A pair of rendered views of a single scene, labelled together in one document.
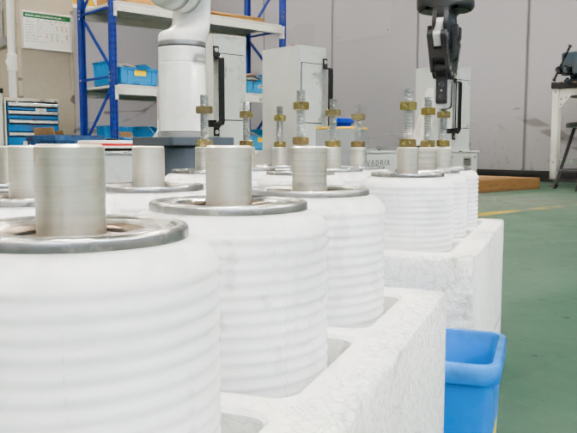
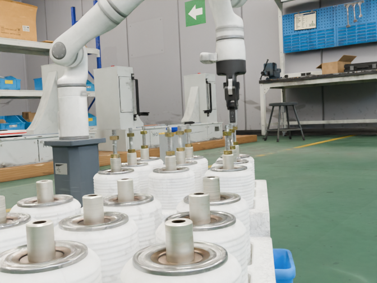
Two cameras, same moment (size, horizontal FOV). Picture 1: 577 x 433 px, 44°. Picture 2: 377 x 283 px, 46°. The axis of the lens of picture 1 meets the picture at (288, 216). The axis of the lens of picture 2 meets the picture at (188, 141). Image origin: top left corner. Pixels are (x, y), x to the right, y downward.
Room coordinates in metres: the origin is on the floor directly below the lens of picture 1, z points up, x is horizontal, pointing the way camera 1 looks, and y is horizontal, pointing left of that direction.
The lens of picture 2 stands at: (-0.11, 0.13, 0.36)
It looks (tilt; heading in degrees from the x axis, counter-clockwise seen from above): 4 degrees down; 349
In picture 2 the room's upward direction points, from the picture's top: 3 degrees counter-clockwise
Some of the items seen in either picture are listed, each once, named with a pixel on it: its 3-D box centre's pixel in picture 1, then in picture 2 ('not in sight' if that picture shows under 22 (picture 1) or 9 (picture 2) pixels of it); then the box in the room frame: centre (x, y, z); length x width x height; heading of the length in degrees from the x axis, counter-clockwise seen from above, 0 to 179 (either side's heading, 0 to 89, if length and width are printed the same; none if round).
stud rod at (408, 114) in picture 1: (408, 125); (227, 143); (0.74, -0.12, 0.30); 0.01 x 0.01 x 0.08
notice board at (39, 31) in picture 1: (47, 32); not in sight; (6.95, 2.32, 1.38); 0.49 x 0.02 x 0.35; 131
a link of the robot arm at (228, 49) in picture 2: not in sight; (223, 49); (0.97, -0.19, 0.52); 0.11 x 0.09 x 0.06; 68
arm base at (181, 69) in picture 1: (182, 93); (73, 113); (1.40, 0.21, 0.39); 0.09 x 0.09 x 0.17; 41
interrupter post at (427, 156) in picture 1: (427, 161); (231, 156); (0.85, -0.17, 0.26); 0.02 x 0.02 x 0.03
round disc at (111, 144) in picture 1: (112, 144); (3, 133); (3.16, 0.78, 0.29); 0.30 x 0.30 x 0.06
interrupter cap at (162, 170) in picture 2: (300, 173); (171, 170); (0.78, -0.01, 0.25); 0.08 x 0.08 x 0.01
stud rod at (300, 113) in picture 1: (300, 125); (169, 144); (0.78, -0.01, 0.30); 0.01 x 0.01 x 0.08
